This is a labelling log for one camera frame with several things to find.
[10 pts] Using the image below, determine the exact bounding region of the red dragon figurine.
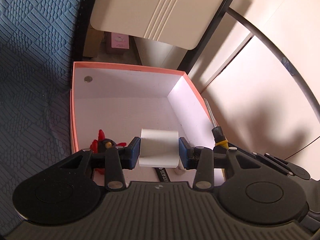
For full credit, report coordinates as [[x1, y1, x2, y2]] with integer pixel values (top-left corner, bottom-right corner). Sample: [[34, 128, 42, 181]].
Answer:
[[89, 129, 127, 175]]

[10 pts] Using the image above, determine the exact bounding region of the yellow handled screwdriver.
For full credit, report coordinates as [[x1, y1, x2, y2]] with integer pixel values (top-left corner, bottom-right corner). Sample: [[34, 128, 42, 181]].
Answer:
[[204, 99, 229, 150]]

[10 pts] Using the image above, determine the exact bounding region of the small white plug charger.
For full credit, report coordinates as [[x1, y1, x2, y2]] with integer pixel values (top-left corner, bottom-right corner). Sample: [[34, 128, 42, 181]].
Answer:
[[139, 129, 180, 168]]

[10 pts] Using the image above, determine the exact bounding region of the large white charger cube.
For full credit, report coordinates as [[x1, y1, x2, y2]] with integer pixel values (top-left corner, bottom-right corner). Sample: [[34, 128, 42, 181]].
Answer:
[[174, 160, 187, 176]]

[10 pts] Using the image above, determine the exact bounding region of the pink cardboard box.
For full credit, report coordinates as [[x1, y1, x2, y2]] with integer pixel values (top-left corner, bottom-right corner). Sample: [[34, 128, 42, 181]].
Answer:
[[69, 61, 226, 187]]

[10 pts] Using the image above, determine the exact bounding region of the small pink carton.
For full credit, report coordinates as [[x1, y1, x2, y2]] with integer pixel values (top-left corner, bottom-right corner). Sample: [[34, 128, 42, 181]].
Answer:
[[105, 32, 130, 54]]

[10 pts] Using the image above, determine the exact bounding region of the blue textured sofa cover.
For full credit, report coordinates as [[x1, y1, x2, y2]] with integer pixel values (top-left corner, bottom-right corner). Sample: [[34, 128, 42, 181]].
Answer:
[[1, 0, 82, 235]]

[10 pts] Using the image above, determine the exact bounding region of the dark curved metal rail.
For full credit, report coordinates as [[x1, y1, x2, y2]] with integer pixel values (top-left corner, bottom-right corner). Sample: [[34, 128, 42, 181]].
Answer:
[[227, 8, 319, 116]]

